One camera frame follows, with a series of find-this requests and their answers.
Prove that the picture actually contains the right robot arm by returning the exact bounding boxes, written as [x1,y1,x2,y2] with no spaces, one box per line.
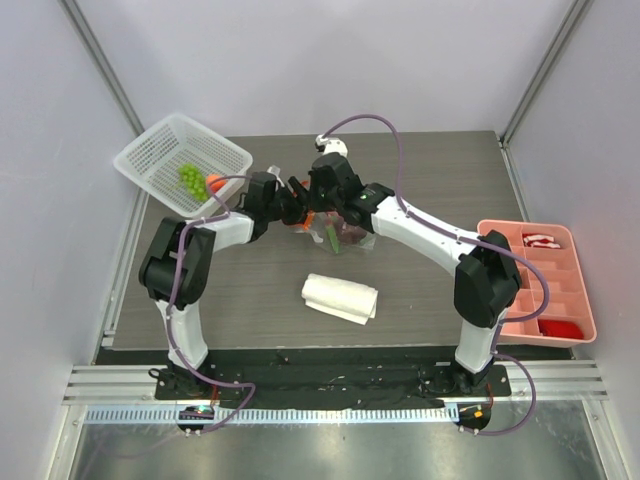
[308,153,522,395]

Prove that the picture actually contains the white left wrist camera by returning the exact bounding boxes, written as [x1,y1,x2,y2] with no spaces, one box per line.
[267,165,282,182]

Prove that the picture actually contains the orange fake fruit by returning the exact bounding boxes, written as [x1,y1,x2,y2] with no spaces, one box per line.
[205,174,227,193]

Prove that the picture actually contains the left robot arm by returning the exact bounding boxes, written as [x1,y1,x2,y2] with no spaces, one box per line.
[139,168,309,399]

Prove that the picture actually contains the white perforated plastic basket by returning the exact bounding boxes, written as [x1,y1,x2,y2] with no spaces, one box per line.
[113,113,253,218]

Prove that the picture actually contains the red white item in tray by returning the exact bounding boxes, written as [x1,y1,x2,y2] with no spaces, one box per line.
[522,232,562,249]

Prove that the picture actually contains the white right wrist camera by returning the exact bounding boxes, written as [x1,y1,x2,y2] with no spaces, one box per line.
[314,135,348,158]

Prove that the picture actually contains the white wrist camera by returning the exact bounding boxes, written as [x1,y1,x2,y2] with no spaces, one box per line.
[267,165,282,182]
[314,135,348,158]

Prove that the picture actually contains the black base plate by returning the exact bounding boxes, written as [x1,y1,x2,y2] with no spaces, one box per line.
[148,347,512,411]

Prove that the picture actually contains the clear zip top bag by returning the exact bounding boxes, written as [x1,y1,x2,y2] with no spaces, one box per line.
[289,211,376,255]

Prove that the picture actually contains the green fake grapes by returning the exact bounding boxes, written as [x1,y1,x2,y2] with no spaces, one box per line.
[178,164,209,202]

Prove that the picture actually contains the white slotted cable duct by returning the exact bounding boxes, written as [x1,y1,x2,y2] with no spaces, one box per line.
[84,403,459,426]

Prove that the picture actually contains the dark purple fake fruit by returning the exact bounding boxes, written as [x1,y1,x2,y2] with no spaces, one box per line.
[336,223,368,245]

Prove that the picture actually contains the pink compartment tray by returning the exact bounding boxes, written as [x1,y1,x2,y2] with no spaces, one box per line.
[477,219,597,348]

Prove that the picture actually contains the folded white cloth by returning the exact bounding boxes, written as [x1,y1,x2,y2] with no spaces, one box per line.
[301,274,378,325]

